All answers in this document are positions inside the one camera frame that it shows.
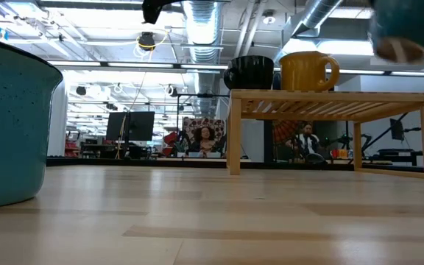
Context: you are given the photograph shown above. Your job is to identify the black coffee mug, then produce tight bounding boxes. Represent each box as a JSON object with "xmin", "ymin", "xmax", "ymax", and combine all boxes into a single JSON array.
[{"xmin": 223, "ymin": 54, "xmax": 275, "ymax": 91}]

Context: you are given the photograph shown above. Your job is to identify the yellow coffee mug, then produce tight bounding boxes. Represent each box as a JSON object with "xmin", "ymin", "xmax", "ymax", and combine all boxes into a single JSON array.
[{"xmin": 278, "ymin": 51, "xmax": 341, "ymax": 92}]

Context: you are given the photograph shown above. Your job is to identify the dark teal mug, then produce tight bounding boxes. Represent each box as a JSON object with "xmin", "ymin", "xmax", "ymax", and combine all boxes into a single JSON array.
[{"xmin": 367, "ymin": 0, "xmax": 424, "ymax": 64}]

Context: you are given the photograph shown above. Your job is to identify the person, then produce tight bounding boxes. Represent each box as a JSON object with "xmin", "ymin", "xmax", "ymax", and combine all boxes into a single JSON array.
[
  {"xmin": 188, "ymin": 126, "xmax": 222, "ymax": 155},
  {"xmin": 285, "ymin": 122, "xmax": 323, "ymax": 161}
]

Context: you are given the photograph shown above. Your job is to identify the black pole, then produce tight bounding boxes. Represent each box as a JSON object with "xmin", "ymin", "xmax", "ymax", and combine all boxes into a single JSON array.
[{"xmin": 263, "ymin": 120, "xmax": 275, "ymax": 163}]

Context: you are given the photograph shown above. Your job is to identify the orange patterned fabric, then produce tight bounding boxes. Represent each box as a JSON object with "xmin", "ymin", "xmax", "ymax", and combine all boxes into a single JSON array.
[{"xmin": 272, "ymin": 120, "xmax": 303, "ymax": 145}]

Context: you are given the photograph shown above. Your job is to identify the black computer monitor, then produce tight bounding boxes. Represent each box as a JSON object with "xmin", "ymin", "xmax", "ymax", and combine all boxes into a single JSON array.
[{"xmin": 105, "ymin": 111, "xmax": 156, "ymax": 142}]

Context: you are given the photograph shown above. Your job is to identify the black office chair back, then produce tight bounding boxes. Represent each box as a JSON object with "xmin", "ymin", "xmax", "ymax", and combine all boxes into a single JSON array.
[{"xmin": 304, "ymin": 152, "xmax": 325, "ymax": 164}]

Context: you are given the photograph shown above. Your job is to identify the wooden slatted shelf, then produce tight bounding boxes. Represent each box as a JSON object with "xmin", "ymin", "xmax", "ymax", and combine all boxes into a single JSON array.
[{"xmin": 226, "ymin": 88, "xmax": 424, "ymax": 180}]

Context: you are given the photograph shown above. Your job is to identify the long ceiling light strip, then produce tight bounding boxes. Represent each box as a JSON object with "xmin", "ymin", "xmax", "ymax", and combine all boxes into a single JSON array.
[
  {"xmin": 273, "ymin": 66, "xmax": 424, "ymax": 79},
  {"xmin": 48, "ymin": 60, "xmax": 231, "ymax": 71}
]

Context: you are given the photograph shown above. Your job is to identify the small black monitor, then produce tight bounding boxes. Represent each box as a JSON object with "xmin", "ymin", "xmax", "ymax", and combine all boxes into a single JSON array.
[{"xmin": 389, "ymin": 118, "xmax": 405, "ymax": 141}]

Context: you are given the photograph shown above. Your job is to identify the black desk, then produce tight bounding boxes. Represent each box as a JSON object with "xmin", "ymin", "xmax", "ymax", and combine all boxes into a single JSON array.
[{"xmin": 368, "ymin": 148, "xmax": 424, "ymax": 167}]

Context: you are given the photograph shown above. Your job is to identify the large teal speckled pot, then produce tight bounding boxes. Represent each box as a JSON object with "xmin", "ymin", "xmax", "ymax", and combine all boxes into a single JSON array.
[{"xmin": 0, "ymin": 34, "xmax": 64, "ymax": 211}]

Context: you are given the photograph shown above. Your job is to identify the black table frame rail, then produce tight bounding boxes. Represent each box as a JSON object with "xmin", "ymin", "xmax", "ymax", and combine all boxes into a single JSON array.
[{"xmin": 46, "ymin": 157, "xmax": 424, "ymax": 180}]

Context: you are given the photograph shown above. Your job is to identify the ribbed silver ceiling duct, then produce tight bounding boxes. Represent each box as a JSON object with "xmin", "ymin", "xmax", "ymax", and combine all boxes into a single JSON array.
[{"xmin": 181, "ymin": 0, "xmax": 223, "ymax": 66}]

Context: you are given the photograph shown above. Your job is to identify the black ceiling camera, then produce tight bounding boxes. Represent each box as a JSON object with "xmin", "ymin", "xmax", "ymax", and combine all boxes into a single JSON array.
[{"xmin": 137, "ymin": 31, "xmax": 157, "ymax": 52}]

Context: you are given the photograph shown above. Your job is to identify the smooth silver ceiling duct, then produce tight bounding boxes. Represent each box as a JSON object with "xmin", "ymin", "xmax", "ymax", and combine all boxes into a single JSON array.
[{"xmin": 274, "ymin": 0, "xmax": 345, "ymax": 64}]

